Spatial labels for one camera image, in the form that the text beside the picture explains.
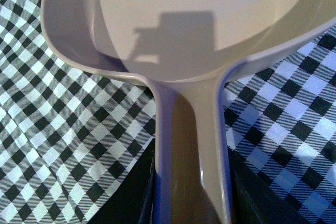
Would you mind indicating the beige plastic dustpan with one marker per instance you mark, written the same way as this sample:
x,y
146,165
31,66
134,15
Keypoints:
x,y
184,51

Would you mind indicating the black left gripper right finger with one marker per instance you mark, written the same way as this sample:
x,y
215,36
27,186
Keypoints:
x,y
254,201

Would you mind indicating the black white checkered cloth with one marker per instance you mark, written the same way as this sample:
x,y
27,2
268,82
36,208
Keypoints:
x,y
70,138

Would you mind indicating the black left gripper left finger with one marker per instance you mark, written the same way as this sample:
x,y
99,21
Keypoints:
x,y
133,200

